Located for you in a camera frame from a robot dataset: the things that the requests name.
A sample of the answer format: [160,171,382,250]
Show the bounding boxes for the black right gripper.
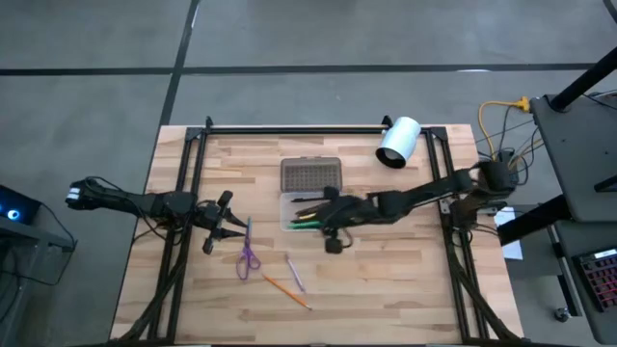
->
[317,186,382,255]

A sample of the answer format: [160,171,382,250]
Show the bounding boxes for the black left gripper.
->
[192,190,248,255]

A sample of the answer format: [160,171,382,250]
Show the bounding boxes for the purple-handled scissors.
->
[234,216,262,281]

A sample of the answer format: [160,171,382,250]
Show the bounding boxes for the purple pen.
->
[284,254,308,294]

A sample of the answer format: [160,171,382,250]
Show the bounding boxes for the orange pencil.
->
[261,273,313,311]

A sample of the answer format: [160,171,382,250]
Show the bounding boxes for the clear plastic supply box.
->
[279,191,347,234]

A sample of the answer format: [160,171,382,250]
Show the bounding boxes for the grey supply box lid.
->
[279,156,343,195]

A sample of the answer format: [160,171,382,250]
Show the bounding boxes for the white cylindrical lamp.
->
[374,115,423,169]

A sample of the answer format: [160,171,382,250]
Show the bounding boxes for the white paper sheet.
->
[493,205,524,261]

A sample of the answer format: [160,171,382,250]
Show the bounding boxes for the dark grey equipment stand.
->
[0,216,78,347]

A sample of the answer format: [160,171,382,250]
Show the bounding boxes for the black desk leg bar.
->
[496,194,573,247]

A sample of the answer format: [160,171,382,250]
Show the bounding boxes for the black computer with blue light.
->
[0,184,42,227]

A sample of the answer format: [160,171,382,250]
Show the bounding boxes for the keyboard with red backlight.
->
[572,248,617,313]

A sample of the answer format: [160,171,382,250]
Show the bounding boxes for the black pole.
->
[549,45,617,113]

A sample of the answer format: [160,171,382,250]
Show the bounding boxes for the dark grey keyboard desk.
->
[549,219,617,346]

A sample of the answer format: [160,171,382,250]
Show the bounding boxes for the black aluminium frame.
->
[108,114,524,346]

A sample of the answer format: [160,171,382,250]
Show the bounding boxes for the yellow extension cord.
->
[476,95,531,163]

